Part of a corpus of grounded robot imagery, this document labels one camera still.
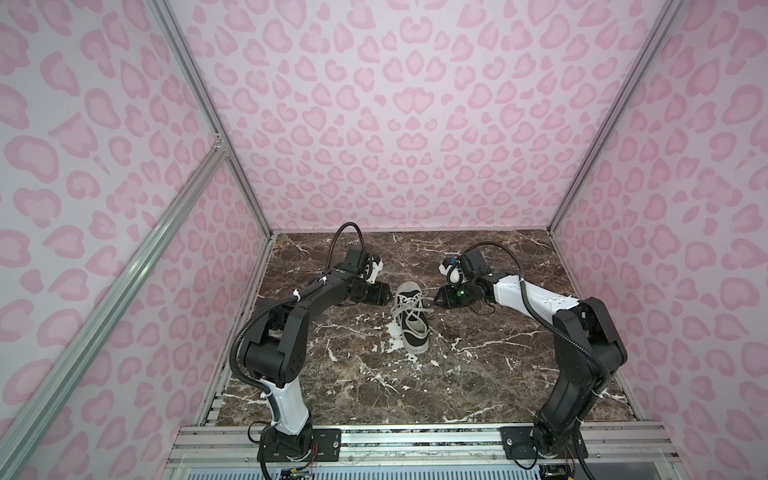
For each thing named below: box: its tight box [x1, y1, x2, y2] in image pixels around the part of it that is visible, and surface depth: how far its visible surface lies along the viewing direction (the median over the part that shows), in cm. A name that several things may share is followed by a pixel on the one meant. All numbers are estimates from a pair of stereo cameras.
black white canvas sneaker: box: [391, 281, 434, 354], surface depth 92 cm
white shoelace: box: [391, 294, 434, 336], surface depth 94 cm
